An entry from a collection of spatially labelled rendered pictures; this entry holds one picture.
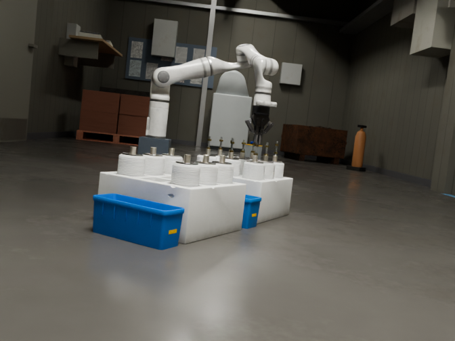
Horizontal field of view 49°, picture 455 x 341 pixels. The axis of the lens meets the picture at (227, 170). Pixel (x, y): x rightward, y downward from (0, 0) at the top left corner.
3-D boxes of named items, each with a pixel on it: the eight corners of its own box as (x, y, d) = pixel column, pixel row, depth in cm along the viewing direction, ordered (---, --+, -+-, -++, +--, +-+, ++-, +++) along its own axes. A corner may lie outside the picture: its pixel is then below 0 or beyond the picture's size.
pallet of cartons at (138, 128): (85, 137, 781) (89, 92, 775) (160, 145, 786) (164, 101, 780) (71, 139, 699) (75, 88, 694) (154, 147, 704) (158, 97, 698)
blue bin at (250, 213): (183, 216, 211) (187, 187, 210) (198, 213, 220) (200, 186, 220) (248, 229, 197) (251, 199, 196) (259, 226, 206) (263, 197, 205)
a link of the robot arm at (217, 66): (252, 63, 251) (204, 75, 246) (250, 44, 247) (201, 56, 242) (259, 66, 243) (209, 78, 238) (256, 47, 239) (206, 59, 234)
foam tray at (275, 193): (178, 208, 228) (182, 168, 226) (218, 201, 263) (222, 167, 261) (256, 224, 211) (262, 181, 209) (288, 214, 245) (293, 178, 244)
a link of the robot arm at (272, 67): (282, 61, 213) (271, 56, 225) (263, 58, 210) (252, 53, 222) (278, 78, 215) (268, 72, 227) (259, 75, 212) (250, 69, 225)
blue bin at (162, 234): (87, 231, 164) (91, 195, 163) (111, 227, 173) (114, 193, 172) (161, 251, 149) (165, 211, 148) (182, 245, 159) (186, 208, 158)
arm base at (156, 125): (144, 137, 234) (148, 100, 233) (147, 137, 243) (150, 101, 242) (164, 139, 234) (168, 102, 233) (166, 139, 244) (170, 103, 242)
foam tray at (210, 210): (95, 221, 180) (99, 171, 178) (160, 212, 214) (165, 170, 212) (185, 244, 161) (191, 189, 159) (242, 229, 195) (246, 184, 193)
